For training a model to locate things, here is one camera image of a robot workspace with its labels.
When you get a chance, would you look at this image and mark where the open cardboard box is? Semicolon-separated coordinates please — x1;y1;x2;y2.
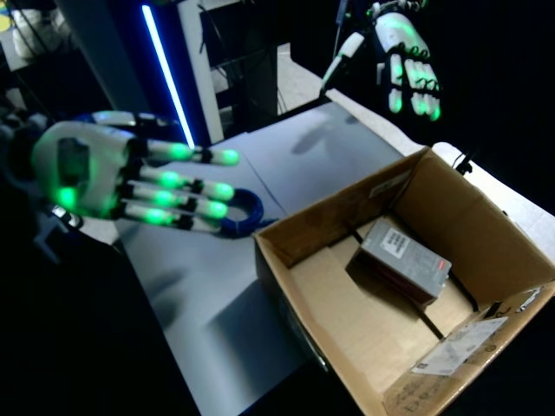
252;146;555;416

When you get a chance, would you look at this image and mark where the small grey box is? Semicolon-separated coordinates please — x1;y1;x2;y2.
345;216;453;308

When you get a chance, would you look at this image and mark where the white upright post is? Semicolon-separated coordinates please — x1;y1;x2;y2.
177;0;225;144

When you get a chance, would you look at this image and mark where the white bag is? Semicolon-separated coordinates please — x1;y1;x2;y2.
10;8;70;60

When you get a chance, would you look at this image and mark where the grey column panel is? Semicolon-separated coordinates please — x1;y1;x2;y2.
55;0;153;116

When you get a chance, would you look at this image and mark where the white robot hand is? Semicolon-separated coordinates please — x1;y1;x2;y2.
30;110;242;237
319;11;443;123

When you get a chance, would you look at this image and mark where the blue-white light strip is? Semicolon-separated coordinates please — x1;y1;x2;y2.
141;3;196;151

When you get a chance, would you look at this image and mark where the blue cable coil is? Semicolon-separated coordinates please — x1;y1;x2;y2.
212;186;278;240

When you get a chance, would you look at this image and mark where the small black clamp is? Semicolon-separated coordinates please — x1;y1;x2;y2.
450;151;476;175

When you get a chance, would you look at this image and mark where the black metal rack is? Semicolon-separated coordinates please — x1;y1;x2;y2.
199;0;278;131

